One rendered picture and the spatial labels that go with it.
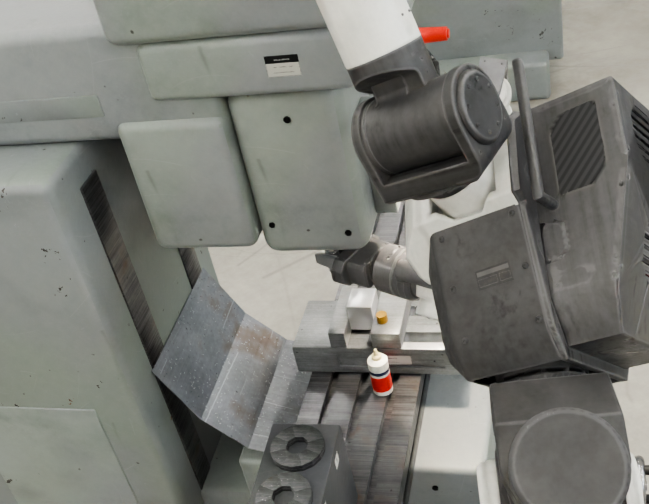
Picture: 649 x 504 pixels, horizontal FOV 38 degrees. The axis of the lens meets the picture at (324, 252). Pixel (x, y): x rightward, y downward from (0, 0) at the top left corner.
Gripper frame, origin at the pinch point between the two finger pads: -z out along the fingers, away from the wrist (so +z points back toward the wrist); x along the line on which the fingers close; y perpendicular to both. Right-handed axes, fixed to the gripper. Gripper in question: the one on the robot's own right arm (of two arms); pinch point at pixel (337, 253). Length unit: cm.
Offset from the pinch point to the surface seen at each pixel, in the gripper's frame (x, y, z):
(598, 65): -306, 123, -90
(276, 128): 10.0, -32.4, 2.7
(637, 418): -93, 124, 18
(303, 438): 31.5, 12.1, 13.5
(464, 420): -4.8, 39.8, 19.3
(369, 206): 0.7, -13.5, 10.4
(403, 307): -11.2, 20.6, 3.7
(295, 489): 40.6, 11.9, 19.2
